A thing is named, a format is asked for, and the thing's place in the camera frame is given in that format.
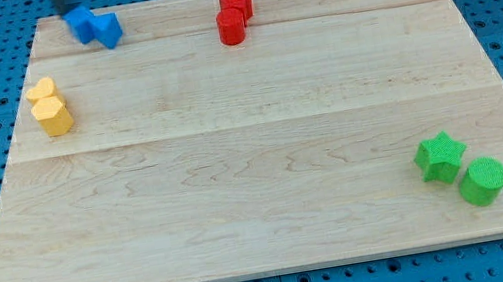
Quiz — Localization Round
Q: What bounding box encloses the red star block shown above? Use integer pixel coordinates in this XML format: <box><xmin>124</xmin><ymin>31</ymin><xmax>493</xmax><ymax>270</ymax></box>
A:
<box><xmin>219</xmin><ymin>0</ymin><xmax>254</xmax><ymax>26</ymax></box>

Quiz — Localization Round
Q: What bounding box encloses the yellow hexagon block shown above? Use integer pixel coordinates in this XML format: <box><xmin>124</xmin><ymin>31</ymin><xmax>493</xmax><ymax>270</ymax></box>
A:
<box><xmin>31</xmin><ymin>96</ymin><xmax>74</xmax><ymax>137</ymax></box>

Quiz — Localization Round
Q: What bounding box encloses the blue cube block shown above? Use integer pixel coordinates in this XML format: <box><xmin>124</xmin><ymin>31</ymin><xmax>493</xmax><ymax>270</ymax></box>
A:
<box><xmin>62</xmin><ymin>5</ymin><xmax>96</xmax><ymax>44</ymax></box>

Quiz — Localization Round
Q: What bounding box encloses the yellow heart block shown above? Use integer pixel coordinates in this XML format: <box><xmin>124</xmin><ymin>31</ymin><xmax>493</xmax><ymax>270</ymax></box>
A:
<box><xmin>25</xmin><ymin>76</ymin><xmax>66</xmax><ymax>105</ymax></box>

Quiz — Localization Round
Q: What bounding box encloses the green star block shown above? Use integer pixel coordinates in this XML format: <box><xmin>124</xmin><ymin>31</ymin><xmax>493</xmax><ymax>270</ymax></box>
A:
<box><xmin>413</xmin><ymin>131</ymin><xmax>467</xmax><ymax>184</ymax></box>

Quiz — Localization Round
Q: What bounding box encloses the green cylinder block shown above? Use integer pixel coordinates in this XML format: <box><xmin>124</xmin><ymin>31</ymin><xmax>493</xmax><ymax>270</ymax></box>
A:
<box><xmin>459</xmin><ymin>157</ymin><xmax>503</xmax><ymax>207</ymax></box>

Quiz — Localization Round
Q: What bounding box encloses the blue triangle block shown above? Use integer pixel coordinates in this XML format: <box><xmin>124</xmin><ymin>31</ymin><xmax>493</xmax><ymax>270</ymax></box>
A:
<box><xmin>89</xmin><ymin>13</ymin><xmax>123</xmax><ymax>49</ymax></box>

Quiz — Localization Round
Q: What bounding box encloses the light wooden board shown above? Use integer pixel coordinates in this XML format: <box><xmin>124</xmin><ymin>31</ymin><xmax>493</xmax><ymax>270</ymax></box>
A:
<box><xmin>0</xmin><ymin>0</ymin><xmax>503</xmax><ymax>282</ymax></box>

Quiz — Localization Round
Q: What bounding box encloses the red cylinder block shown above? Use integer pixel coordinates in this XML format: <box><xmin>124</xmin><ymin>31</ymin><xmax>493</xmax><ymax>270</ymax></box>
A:
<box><xmin>216</xmin><ymin>7</ymin><xmax>246</xmax><ymax>46</ymax></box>

